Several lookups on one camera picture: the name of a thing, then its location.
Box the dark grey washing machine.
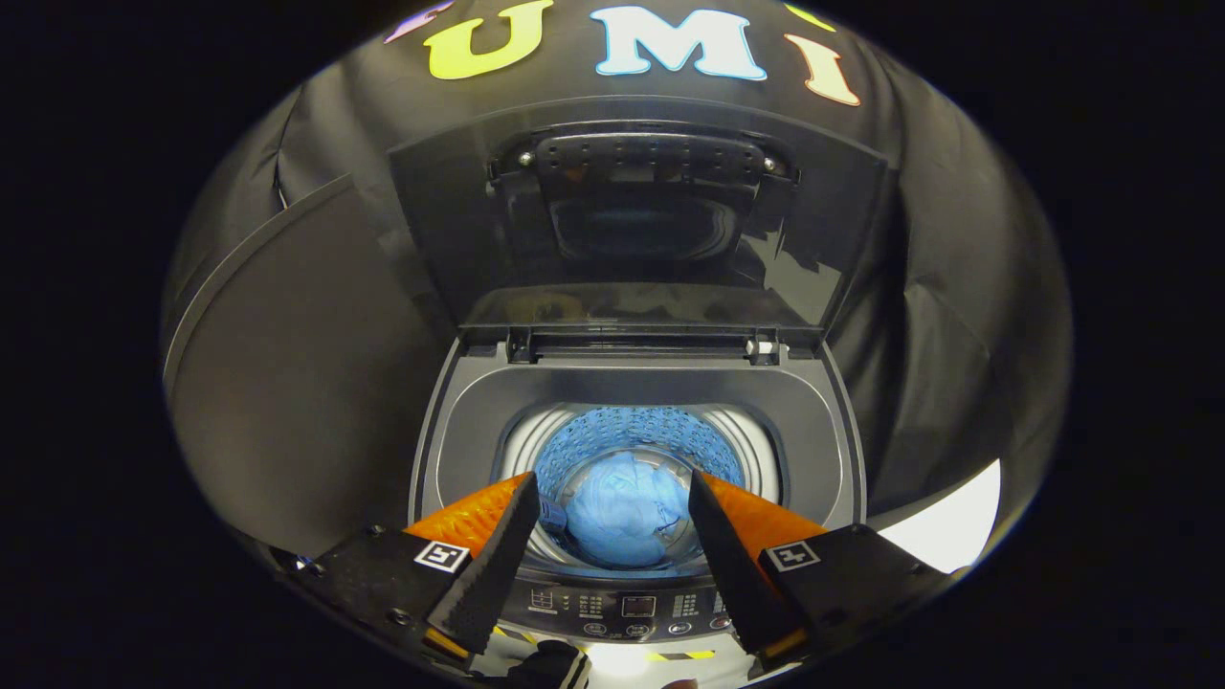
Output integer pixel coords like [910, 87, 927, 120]
[410, 323, 868, 671]

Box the black white striped shoe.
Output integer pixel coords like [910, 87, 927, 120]
[505, 639, 591, 689]

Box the light blue polo shirt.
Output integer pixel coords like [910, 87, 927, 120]
[558, 452, 693, 568]

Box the black backdrop cloth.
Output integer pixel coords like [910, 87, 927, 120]
[163, 0, 1073, 522]

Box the white paper sheet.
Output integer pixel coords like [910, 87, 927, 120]
[876, 459, 1003, 575]

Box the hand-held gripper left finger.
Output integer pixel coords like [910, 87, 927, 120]
[292, 471, 542, 663]

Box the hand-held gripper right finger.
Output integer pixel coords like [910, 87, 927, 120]
[687, 469, 958, 663]

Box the grey cabinet with beige doors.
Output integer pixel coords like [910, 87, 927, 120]
[163, 172, 457, 558]

